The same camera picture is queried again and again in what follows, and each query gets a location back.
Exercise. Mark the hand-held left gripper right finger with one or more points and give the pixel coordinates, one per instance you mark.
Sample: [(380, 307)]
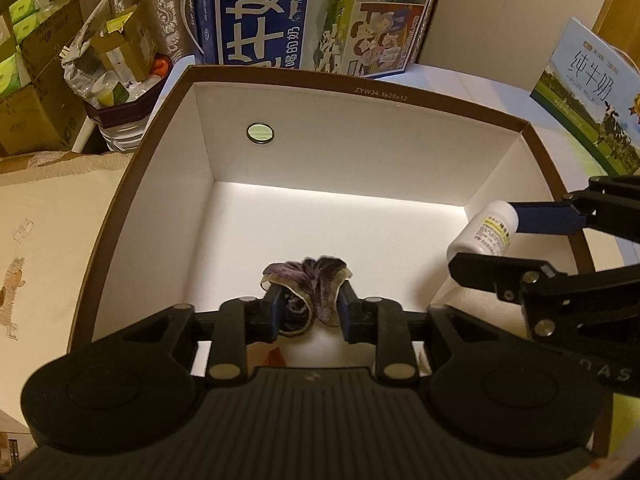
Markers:
[(344, 317)]

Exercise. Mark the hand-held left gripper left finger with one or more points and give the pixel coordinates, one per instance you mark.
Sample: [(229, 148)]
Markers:
[(274, 315)]

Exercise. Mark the blue milk carton box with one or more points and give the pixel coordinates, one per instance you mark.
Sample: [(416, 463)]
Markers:
[(250, 20)]

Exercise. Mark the white pill bottle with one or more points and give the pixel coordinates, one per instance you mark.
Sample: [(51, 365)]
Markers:
[(480, 232)]

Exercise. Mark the patterned beige curtain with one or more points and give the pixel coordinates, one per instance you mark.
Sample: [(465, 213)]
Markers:
[(160, 10)]

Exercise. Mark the clear water jug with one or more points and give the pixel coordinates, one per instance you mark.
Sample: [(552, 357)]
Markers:
[(120, 137)]

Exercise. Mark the small open cardboard box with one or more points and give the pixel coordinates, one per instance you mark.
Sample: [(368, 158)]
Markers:
[(127, 55)]

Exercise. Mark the large brown cardboard box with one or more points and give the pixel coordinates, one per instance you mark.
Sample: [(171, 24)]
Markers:
[(45, 120)]

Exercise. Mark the orange packet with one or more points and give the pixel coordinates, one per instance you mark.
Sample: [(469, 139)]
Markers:
[(161, 66)]

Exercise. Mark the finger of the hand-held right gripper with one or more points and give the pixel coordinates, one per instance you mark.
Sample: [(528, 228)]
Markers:
[(545, 217), (490, 272)]

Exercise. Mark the brown cardboard box white inside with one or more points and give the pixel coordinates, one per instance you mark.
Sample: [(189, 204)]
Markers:
[(325, 160)]

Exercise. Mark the cow print milk box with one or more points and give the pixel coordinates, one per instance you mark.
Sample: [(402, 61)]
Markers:
[(580, 85)]

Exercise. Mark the red snack packet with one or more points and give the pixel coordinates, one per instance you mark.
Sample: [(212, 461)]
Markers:
[(274, 357)]

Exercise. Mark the white plastic bag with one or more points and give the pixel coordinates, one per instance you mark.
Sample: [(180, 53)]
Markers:
[(80, 75)]

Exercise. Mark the plaid tablecloth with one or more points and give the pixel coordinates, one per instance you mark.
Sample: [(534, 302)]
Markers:
[(622, 425)]

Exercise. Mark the white paper roll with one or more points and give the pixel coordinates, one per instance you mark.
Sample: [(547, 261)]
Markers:
[(82, 136)]

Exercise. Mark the dark brown velvet scrunchie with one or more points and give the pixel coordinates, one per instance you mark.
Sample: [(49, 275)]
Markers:
[(320, 280)]

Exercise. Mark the embroidered beige cloth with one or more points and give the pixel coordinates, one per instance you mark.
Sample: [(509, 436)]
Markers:
[(50, 235)]

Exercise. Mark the dark purple gift tin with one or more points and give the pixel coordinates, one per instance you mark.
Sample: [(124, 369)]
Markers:
[(120, 112)]

